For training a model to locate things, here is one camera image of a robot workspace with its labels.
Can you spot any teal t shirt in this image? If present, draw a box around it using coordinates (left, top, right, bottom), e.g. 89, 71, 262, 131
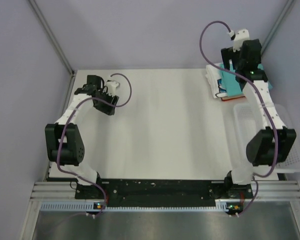
219, 61, 273, 97

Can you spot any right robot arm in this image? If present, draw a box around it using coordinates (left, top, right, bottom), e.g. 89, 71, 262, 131
221, 38, 297, 198

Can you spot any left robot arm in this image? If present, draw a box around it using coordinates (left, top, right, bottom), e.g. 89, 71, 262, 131
44, 75, 120, 199

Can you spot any folded white daisy t shirt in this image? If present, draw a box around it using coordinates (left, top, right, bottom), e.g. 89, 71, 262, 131
205, 64, 228, 99

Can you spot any folded red t shirt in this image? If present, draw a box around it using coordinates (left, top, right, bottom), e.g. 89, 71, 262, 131
221, 94, 245, 102

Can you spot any white plastic basket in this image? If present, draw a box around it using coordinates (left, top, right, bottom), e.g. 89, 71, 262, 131
233, 103, 300, 174

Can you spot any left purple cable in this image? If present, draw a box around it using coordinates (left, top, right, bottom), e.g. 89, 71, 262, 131
55, 72, 133, 216

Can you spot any purple cable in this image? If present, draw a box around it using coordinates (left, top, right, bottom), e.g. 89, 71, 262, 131
199, 20, 279, 216
55, 72, 133, 216

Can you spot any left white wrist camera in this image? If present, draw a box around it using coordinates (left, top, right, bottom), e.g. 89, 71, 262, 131
105, 80, 120, 97

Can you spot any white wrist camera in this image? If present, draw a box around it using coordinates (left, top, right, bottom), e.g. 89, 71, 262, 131
228, 28, 250, 52
105, 80, 120, 97

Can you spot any right aluminium frame post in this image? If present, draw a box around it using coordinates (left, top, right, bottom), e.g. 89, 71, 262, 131
261, 0, 297, 56

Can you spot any aluminium frame post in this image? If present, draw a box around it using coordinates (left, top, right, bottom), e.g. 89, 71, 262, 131
26, 0, 75, 76
261, 0, 297, 56

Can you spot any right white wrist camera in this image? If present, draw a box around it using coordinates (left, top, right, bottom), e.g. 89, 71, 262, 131
228, 28, 250, 52

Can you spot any left aluminium frame post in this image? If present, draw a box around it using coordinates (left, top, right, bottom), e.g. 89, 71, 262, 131
26, 0, 75, 76

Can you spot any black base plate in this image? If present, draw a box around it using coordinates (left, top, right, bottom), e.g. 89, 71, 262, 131
75, 178, 253, 207

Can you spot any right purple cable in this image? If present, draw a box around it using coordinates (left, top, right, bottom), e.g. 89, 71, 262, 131
199, 20, 279, 216

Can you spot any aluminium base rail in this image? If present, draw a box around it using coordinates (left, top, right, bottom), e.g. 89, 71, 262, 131
30, 180, 300, 202

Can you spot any light blue cable duct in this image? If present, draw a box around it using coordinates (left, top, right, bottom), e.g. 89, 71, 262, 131
40, 201, 243, 213

